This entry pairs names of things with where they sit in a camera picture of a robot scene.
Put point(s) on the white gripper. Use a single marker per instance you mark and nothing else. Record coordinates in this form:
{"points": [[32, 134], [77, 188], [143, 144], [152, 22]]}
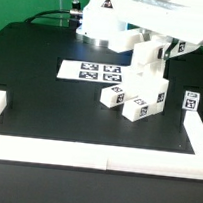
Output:
{"points": [[181, 19]]}

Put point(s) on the white chair seat plate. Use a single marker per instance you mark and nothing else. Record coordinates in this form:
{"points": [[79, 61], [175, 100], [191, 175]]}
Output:
{"points": [[150, 85]]}

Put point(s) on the white chair back piece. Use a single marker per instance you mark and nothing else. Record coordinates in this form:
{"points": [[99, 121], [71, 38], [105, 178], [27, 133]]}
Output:
{"points": [[147, 47]]}

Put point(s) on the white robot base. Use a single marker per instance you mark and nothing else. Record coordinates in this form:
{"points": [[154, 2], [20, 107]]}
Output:
{"points": [[100, 22]]}

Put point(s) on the white fiducial marker sheet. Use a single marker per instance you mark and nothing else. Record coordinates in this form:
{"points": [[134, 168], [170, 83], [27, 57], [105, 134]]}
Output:
{"points": [[95, 72]]}

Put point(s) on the white U-shaped fence frame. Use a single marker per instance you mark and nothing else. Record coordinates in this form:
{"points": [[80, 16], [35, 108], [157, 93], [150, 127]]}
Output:
{"points": [[75, 154]]}

